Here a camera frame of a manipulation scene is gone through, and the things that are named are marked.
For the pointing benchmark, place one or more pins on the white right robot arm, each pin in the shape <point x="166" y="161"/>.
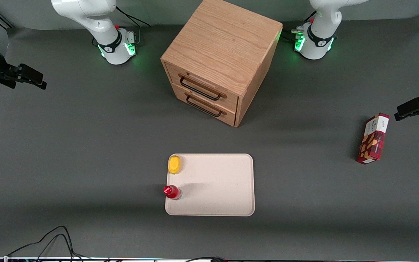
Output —
<point x="96" y="22"/>

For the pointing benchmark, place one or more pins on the wooden drawer cabinet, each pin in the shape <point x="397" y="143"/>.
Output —
<point x="224" y="40"/>

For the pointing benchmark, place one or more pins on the red white snack box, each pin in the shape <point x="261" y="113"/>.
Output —
<point x="374" y="138"/>

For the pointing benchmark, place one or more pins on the yellow plastic toy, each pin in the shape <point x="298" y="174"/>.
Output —
<point x="174" y="164"/>

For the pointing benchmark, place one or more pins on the red small bottle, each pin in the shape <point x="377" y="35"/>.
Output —
<point x="172" y="191"/>

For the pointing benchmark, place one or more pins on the beige plastic tray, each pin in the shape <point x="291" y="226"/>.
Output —
<point x="216" y="185"/>

